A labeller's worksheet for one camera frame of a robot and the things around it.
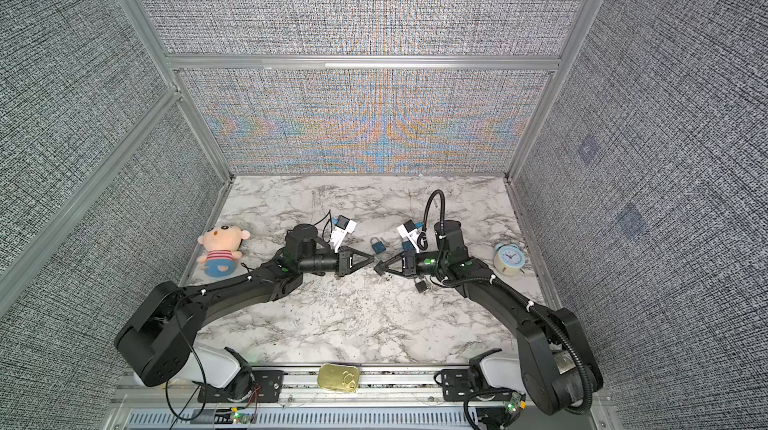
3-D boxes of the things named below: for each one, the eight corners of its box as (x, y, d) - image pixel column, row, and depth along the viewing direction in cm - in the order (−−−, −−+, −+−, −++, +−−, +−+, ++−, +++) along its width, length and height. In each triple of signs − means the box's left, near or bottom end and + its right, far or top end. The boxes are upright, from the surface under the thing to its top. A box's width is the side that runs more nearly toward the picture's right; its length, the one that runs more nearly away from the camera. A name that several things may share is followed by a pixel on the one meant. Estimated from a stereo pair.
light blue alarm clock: (497, 276, 95) (502, 268, 91) (490, 251, 101) (495, 243, 97) (523, 276, 95) (529, 268, 91) (515, 251, 101) (521, 243, 97)
